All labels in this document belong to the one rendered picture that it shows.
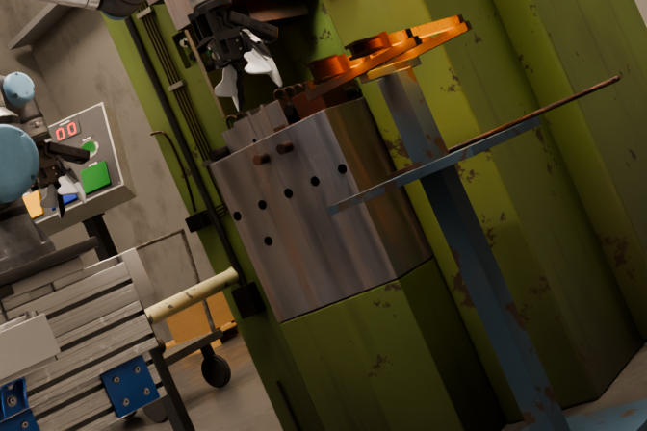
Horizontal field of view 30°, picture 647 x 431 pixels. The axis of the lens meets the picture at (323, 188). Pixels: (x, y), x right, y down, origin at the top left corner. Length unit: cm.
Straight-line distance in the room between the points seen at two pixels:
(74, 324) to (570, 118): 168
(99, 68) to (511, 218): 855
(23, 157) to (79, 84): 965
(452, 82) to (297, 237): 54
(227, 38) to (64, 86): 971
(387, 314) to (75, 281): 102
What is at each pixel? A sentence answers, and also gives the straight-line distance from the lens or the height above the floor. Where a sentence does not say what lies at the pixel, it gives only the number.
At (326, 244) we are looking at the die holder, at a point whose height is 61.
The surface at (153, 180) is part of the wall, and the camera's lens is 1106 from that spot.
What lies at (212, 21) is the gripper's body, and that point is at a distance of 226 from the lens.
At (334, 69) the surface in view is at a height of 95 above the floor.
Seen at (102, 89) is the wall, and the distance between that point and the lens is 1134.
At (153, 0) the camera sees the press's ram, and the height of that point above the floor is 137.
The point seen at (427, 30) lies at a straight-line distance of 256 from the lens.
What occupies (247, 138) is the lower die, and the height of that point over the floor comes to 94.
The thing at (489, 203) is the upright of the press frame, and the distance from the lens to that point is 299.
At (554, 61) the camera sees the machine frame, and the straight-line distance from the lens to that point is 335.
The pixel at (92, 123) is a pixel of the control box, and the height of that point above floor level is 115.
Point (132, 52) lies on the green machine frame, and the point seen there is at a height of 131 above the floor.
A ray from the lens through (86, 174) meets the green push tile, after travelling 324.
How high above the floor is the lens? 72
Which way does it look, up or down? level
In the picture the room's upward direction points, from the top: 24 degrees counter-clockwise
